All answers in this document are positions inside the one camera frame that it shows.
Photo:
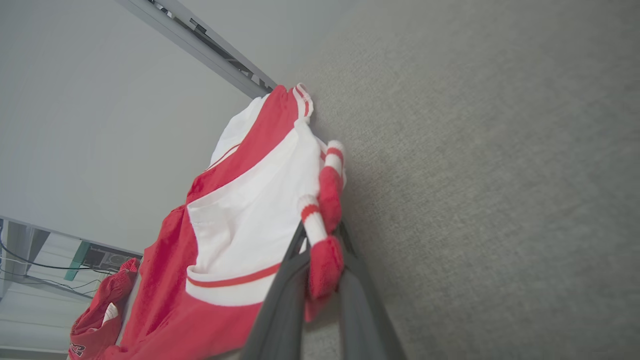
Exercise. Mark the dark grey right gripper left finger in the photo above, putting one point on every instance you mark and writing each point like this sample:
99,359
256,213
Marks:
282,310

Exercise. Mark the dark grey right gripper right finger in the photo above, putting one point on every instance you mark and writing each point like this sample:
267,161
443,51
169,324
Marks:
362,315

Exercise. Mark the red white striped jersey top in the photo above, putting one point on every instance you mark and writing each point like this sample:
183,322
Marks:
240,225

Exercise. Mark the red and white jersey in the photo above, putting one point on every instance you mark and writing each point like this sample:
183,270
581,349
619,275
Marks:
100,320

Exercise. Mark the grey device box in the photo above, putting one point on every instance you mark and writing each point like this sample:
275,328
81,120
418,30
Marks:
105,259

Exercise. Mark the teal metal bracket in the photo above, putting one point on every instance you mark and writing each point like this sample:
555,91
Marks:
77,260

